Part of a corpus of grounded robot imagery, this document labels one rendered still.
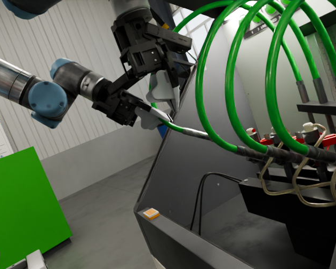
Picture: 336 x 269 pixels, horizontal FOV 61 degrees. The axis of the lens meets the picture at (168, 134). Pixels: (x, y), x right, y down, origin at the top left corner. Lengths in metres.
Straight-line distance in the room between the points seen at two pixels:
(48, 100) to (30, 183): 3.15
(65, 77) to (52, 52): 6.67
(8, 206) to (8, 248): 0.45
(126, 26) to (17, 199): 3.31
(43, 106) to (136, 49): 0.24
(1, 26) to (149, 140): 4.29
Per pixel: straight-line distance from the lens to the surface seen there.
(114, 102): 0.74
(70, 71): 0.82
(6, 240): 3.81
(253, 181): 0.72
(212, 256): 0.55
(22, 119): 7.03
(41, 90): 0.67
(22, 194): 3.77
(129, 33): 0.60
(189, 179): 0.96
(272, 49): 0.42
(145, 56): 0.58
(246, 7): 0.80
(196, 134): 0.73
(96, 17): 8.05
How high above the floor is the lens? 1.23
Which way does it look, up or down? 6 degrees down
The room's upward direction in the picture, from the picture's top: 21 degrees counter-clockwise
